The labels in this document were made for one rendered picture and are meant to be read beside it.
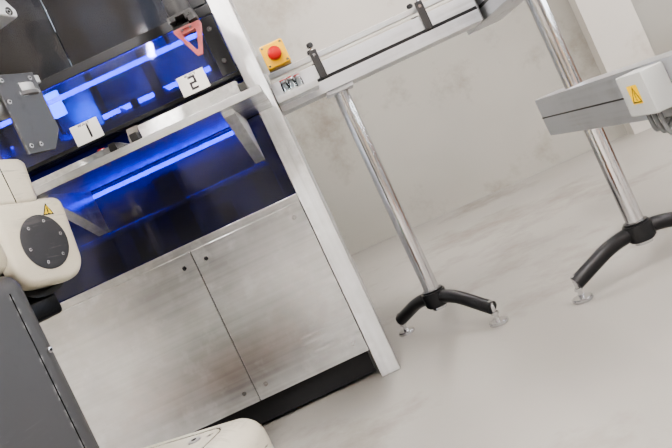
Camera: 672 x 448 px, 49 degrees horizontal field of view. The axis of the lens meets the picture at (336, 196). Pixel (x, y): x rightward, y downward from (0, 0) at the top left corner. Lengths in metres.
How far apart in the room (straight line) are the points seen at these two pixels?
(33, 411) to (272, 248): 1.18
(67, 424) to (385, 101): 4.21
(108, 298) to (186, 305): 0.23
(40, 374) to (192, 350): 1.14
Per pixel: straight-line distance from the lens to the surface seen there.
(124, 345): 2.29
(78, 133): 2.27
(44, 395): 1.15
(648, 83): 1.56
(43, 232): 1.45
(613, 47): 5.05
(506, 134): 5.13
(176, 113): 1.82
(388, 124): 5.14
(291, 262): 2.18
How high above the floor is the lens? 0.63
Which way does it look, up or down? 2 degrees down
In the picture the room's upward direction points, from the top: 25 degrees counter-clockwise
